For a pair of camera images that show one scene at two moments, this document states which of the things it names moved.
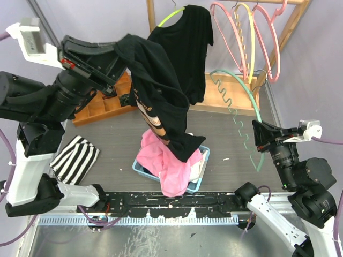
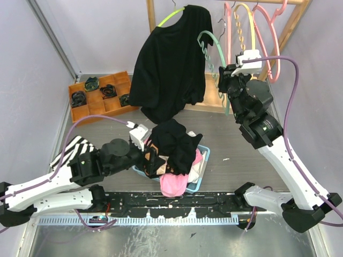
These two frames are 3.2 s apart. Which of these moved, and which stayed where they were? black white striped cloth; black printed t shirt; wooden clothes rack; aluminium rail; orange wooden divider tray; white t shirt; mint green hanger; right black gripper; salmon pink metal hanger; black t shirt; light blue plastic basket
Moved: right black gripper; black printed t shirt; salmon pink metal hanger; mint green hanger
Stayed: black white striped cloth; light blue plastic basket; orange wooden divider tray; wooden clothes rack; black t shirt; white t shirt; aluminium rail
